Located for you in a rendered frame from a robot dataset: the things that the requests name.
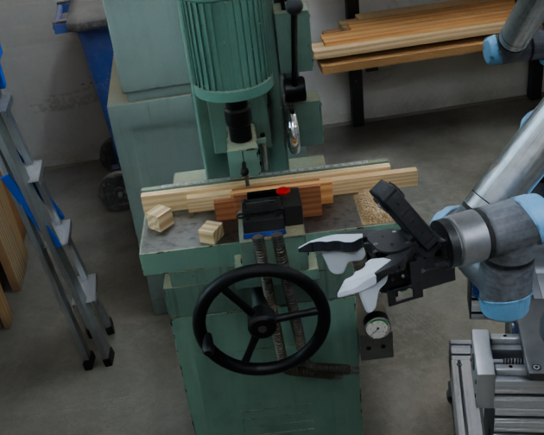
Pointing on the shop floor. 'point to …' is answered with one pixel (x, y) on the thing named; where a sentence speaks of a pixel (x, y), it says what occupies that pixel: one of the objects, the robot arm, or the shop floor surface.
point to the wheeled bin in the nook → (100, 32)
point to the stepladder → (15, 183)
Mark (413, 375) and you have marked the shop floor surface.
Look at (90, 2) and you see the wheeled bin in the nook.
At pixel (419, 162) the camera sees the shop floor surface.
